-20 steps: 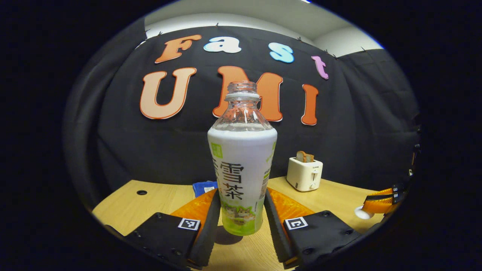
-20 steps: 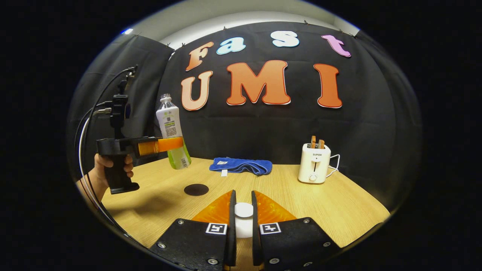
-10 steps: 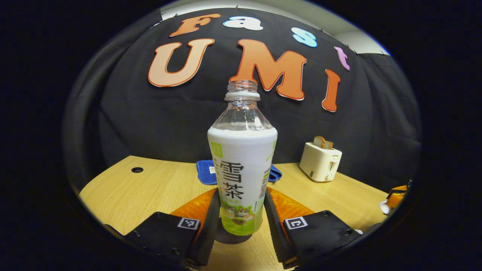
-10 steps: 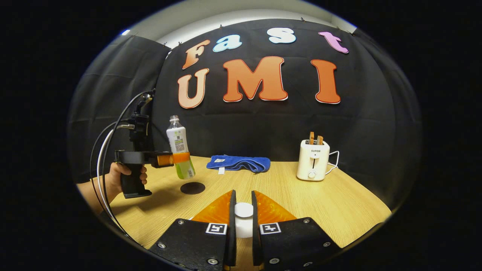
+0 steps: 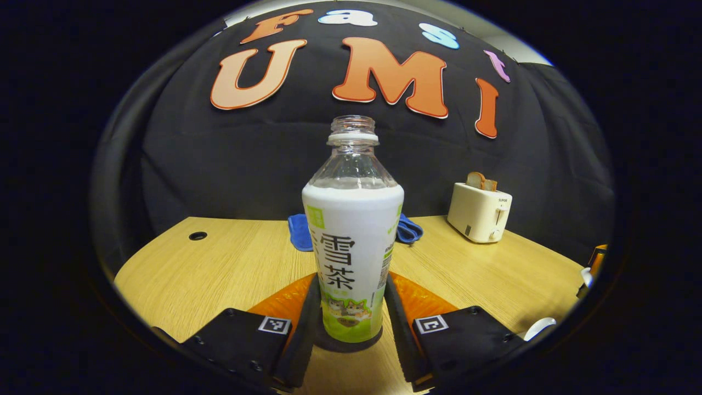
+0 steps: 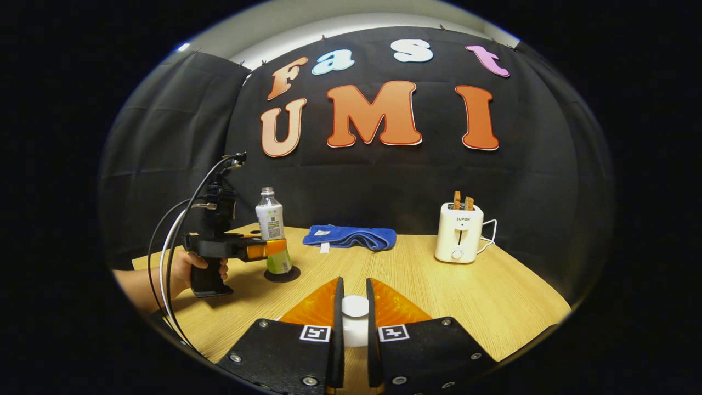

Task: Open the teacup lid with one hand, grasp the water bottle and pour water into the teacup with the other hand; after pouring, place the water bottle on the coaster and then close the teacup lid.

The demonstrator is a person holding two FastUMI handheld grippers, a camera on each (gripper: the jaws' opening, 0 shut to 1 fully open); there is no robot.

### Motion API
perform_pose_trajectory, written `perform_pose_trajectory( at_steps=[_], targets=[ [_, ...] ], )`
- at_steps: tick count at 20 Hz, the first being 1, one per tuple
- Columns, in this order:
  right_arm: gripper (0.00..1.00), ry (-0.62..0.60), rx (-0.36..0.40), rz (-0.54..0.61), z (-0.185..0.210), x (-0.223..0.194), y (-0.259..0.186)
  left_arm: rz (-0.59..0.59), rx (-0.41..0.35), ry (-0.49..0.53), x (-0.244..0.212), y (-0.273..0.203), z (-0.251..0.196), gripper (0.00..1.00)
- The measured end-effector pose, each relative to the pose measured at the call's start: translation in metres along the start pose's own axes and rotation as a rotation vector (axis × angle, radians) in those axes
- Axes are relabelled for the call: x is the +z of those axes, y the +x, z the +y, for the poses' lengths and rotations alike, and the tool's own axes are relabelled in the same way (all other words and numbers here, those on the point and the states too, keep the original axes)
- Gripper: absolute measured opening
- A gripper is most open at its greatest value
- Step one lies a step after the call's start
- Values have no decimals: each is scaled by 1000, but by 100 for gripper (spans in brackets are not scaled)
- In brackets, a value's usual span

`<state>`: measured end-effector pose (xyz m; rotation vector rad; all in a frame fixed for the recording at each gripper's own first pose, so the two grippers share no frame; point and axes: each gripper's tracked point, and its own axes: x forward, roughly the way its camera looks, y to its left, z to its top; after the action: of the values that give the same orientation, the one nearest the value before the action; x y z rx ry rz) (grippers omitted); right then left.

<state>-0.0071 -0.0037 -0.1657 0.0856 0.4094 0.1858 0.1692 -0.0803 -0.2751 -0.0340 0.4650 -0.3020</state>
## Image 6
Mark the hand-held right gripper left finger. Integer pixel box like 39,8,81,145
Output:
217,276,345,395

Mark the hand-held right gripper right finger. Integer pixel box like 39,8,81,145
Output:
366,277,497,395

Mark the clear water bottle green label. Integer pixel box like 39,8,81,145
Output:
255,187,293,275

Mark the white teacup lid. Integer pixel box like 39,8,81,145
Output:
341,295,370,348

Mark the dark round coaster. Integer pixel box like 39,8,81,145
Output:
264,265,301,284

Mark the blue towel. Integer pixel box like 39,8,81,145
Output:
302,224,397,253

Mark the black backdrop cloth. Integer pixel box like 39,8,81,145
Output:
99,26,615,302

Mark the white toaster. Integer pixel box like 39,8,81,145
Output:
434,202,484,264

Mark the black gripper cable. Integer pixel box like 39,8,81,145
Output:
147,156,242,352

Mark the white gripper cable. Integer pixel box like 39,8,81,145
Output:
158,208,190,338

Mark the white toaster cable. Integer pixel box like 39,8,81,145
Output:
476,219,497,256

